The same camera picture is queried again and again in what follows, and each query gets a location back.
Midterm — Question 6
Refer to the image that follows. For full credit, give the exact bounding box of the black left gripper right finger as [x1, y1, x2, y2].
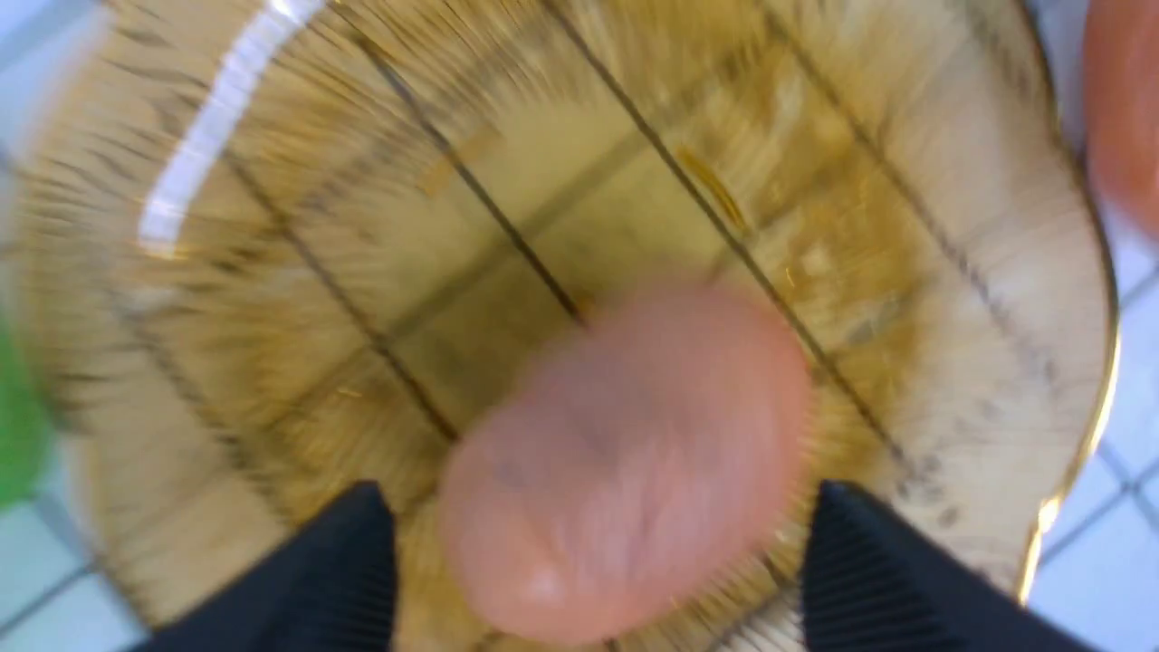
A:
[800, 479, 1085, 651]

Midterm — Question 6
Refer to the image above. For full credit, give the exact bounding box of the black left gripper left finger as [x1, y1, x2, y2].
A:
[136, 479, 400, 651]

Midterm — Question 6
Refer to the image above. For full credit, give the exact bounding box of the brown potato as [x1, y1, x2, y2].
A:
[440, 278, 811, 647]
[1083, 1, 1158, 239]

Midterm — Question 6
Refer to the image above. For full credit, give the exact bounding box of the green cucumber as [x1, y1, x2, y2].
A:
[1, 317, 53, 510]

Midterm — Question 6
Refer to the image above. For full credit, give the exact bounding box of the amber glass plate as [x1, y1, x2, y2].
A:
[12, 1, 1118, 651]

